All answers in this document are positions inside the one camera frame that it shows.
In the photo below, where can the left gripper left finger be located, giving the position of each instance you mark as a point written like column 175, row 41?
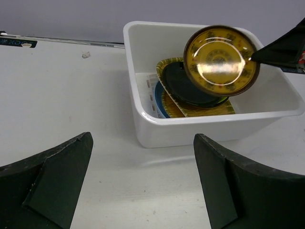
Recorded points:
column 42, row 191

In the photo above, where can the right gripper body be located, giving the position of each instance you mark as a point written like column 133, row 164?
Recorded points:
column 300, row 66

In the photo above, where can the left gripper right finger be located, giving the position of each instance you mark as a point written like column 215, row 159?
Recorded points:
column 240, row 193

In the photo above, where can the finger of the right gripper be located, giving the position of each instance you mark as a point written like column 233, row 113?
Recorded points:
column 284, row 51

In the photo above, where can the yellow patterned plate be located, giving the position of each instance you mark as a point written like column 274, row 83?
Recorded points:
column 217, row 60

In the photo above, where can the fan-shaped bamboo woven tray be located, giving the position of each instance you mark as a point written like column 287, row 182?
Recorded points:
column 187, row 109

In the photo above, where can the black glossy bowl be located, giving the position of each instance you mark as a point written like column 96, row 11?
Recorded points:
column 181, row 87

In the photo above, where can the blue plate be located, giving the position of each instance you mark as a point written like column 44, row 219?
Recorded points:
column 158, row 91

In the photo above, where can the lime green plate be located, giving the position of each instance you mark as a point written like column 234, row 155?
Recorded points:
column 224, row 100

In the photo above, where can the round bamboo woven plate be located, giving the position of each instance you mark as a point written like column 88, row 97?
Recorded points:
column 170, row 107

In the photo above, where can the white plastic bin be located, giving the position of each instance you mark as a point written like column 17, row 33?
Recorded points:
column 272, row 96

